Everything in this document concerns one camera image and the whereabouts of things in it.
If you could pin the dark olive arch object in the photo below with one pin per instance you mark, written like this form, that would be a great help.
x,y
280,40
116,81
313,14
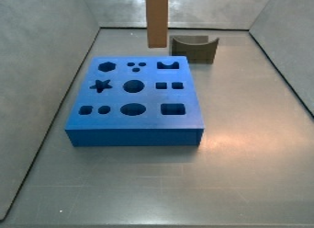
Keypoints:
x,y
198,48

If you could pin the brown flat pusher gripper finger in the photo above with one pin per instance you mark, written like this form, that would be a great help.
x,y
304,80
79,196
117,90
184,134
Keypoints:
x,y
157,20

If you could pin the blue shape sorter block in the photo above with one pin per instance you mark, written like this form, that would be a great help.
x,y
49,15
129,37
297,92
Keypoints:
x,y
137,101

